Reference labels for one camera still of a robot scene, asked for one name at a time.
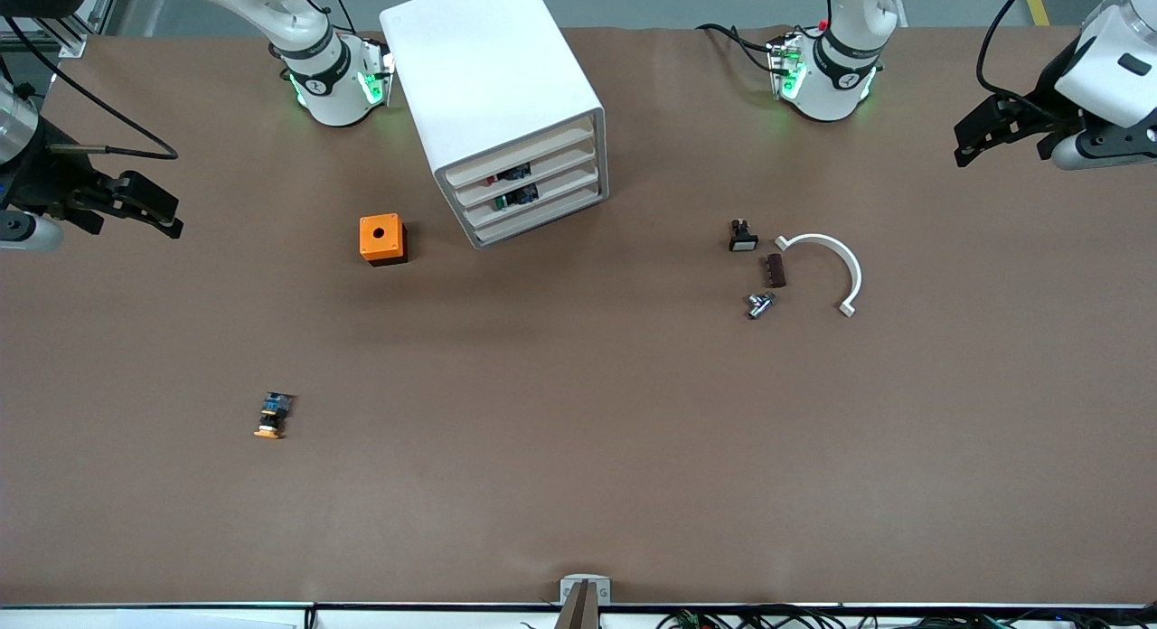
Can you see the white curved bracket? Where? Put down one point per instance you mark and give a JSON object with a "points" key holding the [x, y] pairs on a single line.
{"points": [[845, 254]]}

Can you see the aluminium frame strut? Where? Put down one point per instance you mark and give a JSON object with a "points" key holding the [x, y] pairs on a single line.
{"points": [[72, 37]]}

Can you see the black blue contact block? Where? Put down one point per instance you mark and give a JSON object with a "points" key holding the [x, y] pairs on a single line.
{"points": [[517, 173], [517, 195]]}

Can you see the grey mounting bracket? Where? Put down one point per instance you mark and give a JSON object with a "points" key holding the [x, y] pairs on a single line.
{"points": [[568, 591]]}

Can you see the brown table cover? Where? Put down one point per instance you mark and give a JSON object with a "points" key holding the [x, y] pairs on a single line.
{"points": [[578, 430]]}

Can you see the orange box with hole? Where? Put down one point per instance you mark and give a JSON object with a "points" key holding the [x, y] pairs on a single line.
{"points": [[380, 236]]}

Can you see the black switch with white face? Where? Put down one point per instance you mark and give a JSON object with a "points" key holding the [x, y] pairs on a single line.
{"points": [[743, 239]]}

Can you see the small metal connector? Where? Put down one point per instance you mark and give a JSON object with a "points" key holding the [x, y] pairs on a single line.
{"points": [[759, 305]]}

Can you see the white drawer cabinet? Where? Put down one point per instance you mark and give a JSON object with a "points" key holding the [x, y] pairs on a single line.
{"points": [[488, 60]]}

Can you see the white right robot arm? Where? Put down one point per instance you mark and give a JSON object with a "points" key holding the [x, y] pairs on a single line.
{"points": [[330, 96]]}

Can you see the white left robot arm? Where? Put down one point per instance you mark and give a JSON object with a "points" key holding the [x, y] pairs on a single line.
{"points": [[827, 96]]}

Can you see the orange push button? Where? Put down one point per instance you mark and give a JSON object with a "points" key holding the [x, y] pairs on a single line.
{"points": [[271, 417]]}

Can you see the white drawer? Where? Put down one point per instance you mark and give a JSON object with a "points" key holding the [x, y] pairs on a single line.
{"points": [[551, 215], [551, 195], [551, 173], [551, 152]]}

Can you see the brown terminal block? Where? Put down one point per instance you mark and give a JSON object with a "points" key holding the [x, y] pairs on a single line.
{"points": [[776, 270]]}

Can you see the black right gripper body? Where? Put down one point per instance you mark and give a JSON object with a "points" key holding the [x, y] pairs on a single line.
{"points": [[51, 179]]}

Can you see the brown strip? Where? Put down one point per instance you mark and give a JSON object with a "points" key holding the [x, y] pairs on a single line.
{"points": [[580, 611]]}

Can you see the white sheet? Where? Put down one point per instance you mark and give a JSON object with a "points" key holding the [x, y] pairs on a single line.
{"points": [[208, 622]]}

